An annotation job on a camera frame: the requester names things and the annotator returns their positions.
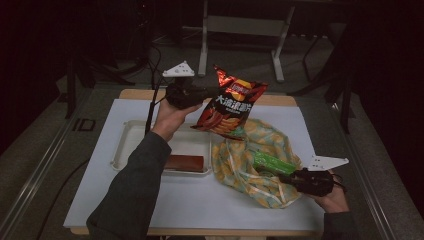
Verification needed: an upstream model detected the yellow floral cloth bag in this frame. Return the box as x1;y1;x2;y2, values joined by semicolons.
211;118;304;210

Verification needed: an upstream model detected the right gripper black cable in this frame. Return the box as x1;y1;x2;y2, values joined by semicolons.
332;172;348;195

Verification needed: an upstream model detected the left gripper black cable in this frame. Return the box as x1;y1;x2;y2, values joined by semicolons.
144;74;168;136

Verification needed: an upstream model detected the black floor cable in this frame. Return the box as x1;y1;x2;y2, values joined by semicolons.
34;158;91;240

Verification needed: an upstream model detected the black tripod stand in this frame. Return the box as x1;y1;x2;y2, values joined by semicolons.
64;0;153;120

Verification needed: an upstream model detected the bundle of black cables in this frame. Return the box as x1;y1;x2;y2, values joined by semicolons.
145;43;177;92

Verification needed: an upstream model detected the green snack packet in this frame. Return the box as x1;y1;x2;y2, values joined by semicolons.
251;150;299;177

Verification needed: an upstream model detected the white metal stand frame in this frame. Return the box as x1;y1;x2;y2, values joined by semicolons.
197;0;297;84

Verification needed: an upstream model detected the person's left hand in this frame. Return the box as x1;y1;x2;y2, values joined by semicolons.
150;98;203;143

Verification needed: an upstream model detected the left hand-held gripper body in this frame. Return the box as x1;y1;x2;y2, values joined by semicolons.
162;60;210;111

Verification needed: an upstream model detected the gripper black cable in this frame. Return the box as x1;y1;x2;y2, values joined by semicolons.
332;172;348;195
144;74;168;136

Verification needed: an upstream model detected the black metal stand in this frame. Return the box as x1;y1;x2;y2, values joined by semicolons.
287;19;357;135

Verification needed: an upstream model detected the white plastic tray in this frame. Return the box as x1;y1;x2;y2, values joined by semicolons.
110;119;213;177

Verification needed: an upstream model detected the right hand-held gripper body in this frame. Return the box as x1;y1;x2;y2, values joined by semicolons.
293;154;350;198

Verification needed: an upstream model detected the brown rectangular box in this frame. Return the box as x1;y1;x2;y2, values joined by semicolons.
163;154;205;174

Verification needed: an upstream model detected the aluminium floor rail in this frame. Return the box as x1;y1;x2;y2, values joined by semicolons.
0;87;98;240
331;102;398;240

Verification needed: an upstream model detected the red chip bag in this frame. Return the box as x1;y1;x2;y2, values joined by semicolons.
190;64;270;141

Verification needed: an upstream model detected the person's right hand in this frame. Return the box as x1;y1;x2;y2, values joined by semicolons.
307;170;351;215

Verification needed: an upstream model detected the white table mat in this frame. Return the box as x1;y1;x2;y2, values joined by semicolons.
63;98;327;232

